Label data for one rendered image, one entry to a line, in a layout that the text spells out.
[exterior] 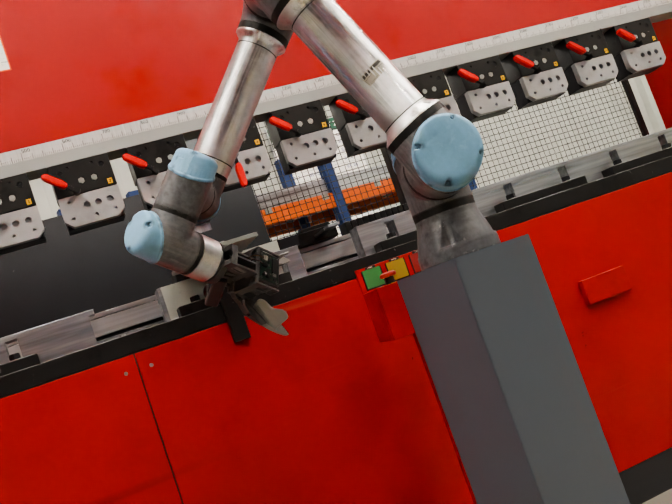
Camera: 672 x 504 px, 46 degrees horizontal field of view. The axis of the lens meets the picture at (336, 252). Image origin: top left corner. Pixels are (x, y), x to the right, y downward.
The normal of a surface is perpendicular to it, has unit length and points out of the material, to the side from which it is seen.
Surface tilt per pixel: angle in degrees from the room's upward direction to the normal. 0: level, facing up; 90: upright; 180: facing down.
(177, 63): 90
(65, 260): 90
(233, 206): 90
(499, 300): 90
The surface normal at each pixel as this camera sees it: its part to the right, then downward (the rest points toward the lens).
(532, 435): 0.47, -0.24
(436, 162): 0.14, -0.02
